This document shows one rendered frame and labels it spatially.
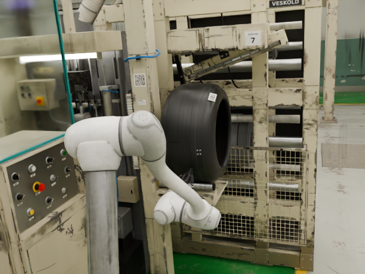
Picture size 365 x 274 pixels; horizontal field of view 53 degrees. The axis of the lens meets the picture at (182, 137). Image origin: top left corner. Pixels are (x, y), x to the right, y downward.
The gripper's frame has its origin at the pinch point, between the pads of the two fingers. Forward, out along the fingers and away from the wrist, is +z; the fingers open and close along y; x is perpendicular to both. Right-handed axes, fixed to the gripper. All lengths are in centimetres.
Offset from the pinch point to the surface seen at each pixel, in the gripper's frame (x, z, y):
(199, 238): 97, 67, 23
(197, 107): -32.9, 12.0, -4.1
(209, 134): -20.0, 7.0, -11.1
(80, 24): -77, 58, 88
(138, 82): -44, 26, 35
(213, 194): 18.4, 10.0, -8.9
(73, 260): 39, -34, 61
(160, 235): 55, 14, 30
